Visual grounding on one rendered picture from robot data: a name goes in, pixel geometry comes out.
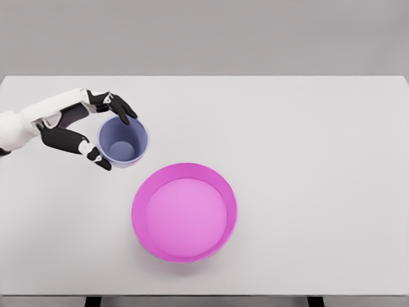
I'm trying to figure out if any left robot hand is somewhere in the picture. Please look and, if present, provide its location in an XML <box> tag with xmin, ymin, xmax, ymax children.
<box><xmin>19</xmin><ymin>87</ymin><xmax>139</xmax><ymax>171</ymax></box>

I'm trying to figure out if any lavender blue cup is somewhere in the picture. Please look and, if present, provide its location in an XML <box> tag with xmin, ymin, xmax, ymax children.
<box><xmin>96</xmin><ymin>116</ymin><xmax>150</xmax><ymax>169</ymax></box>

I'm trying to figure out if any pink round plate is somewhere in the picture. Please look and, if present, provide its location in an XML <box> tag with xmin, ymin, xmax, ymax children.
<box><xmin>131</xmin><ymin>162</ymin><xmax>238</xmax><ymax>264</ymax></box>

